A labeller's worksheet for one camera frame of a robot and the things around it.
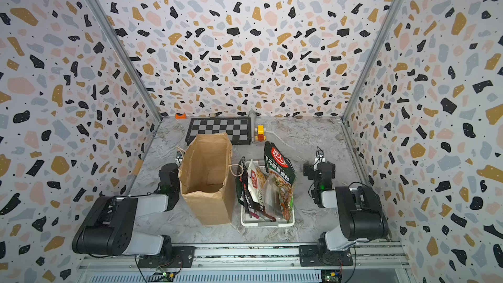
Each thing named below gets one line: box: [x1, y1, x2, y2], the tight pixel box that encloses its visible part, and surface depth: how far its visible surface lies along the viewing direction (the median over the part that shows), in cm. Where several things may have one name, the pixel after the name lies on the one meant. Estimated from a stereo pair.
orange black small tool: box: [174, 112, 187, 120], surface depth 126 cm
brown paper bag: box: [178, 132, 234, 226], surface depth 80 cm
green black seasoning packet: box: [263, 140, 296, 187], surface depth 83 cm
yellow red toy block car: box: [254, 124, 267, 143], surface depth 112 cm
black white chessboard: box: [184, 116, 252, 145], surface depth 115 cm
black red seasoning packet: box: [235, 156, 277, 223], surface depth 71 cm
